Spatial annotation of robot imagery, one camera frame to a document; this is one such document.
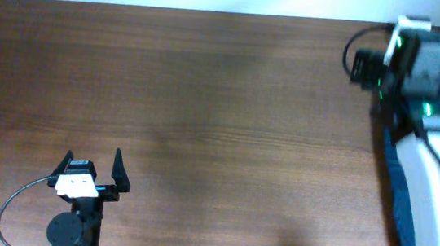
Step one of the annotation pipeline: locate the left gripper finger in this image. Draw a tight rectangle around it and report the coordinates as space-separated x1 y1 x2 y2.
111 148 131 193
51 150 74 177

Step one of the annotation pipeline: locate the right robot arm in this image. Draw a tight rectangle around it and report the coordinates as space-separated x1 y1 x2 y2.
344 24 440 246

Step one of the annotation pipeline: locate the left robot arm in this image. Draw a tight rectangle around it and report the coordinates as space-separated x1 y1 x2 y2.
46 149 131 246

